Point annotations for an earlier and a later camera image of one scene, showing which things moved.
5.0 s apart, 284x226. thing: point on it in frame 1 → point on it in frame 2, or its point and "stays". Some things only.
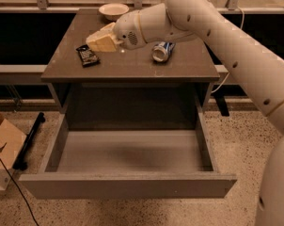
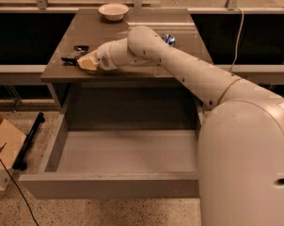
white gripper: x=127 y=31 → x=102 y=57
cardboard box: x=3 y=162 stays
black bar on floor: x=21 y=163 stays
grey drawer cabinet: x=162 y=85 stays
